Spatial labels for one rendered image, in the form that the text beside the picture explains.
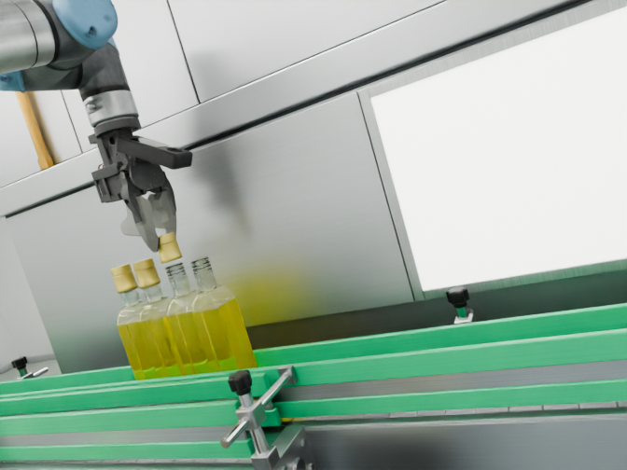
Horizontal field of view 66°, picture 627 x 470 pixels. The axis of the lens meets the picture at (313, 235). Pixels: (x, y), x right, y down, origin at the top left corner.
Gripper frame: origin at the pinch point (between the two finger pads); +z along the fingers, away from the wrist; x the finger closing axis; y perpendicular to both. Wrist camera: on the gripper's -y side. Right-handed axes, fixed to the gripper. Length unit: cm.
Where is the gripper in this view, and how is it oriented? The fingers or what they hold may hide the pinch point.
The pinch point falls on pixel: (165, 240)
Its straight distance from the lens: 82.4
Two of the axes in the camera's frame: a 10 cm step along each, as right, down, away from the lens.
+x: -4.0, 2.2, -8.9
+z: 2.8, 9.5, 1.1
